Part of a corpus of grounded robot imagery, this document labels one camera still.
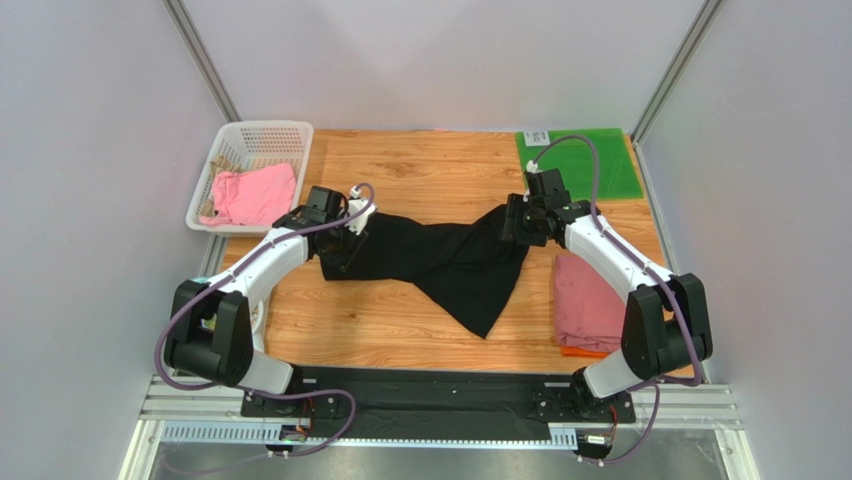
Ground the white label sticker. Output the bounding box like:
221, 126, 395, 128
523, 131, 551, 147

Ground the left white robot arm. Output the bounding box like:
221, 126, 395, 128
155, 182, 376, 398

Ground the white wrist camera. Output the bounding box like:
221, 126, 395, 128
344, 184, 377, 236
525, 160, 541, 174

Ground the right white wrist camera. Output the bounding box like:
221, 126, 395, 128
525, 160, 541, 174

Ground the folded pink t shirt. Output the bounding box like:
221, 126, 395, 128
552, 255, 625, 354

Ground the white plastic basket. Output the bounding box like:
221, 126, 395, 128
185, 120, 314, 237

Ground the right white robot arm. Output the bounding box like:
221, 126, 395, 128
501, 166, 713, 404

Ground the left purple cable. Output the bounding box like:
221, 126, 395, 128
154, 182, 377, 394

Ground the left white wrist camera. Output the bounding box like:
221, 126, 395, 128
344, 184, 377, 236

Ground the black floral t shirt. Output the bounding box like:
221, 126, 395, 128
321, 205, 529, 339

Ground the folded orange t shirt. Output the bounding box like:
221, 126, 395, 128
560, 346, 609, 359

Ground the beige cloth in basket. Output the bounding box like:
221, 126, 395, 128
199, 156, 242, 218

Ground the green snack bowl package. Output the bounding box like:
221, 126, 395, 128
199, 272, 269, 354

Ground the light pink shirt in basket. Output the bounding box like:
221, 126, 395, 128
199, 163, 297, 227

